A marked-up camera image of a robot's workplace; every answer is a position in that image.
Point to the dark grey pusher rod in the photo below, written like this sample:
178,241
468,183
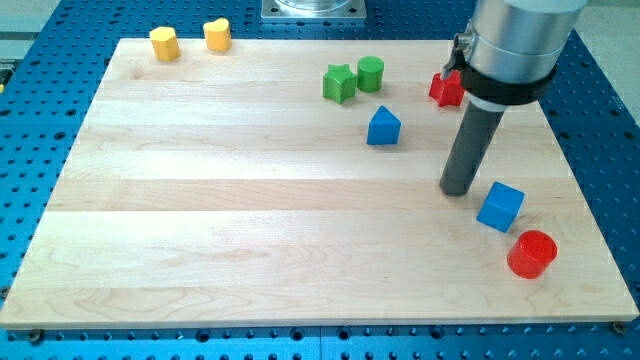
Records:
473,138

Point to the green cylinder block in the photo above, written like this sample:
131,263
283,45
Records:
370,73

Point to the light wooden board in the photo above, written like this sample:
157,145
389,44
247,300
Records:
223,190

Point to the blue cube block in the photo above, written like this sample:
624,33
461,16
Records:
501,207

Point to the blue perforated metal plate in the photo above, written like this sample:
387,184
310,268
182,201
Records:
55,53

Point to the green star block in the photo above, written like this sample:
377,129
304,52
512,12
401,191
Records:
339,83

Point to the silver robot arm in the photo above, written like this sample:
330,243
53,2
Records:
508,52

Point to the blue triangle block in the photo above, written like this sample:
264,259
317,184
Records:
384,128

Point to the red star block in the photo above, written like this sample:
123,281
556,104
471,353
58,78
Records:
448,91

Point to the yellow heart block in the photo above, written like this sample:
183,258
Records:
217,35

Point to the yellow hexagon block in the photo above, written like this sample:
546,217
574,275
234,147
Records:
165,43

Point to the red cylinder block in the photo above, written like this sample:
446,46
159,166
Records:
532,254

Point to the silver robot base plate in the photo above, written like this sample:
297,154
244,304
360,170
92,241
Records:
312,9

